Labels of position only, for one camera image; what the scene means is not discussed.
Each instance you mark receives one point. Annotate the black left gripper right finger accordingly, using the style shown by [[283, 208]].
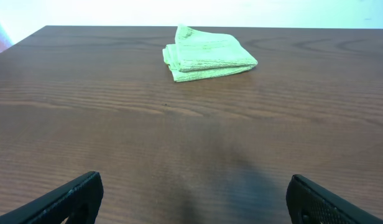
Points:
[[310, 203]]

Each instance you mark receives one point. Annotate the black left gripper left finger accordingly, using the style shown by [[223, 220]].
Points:
[[77, 201]]

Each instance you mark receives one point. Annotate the folded light green cloth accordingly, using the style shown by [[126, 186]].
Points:
[[197, 55]]

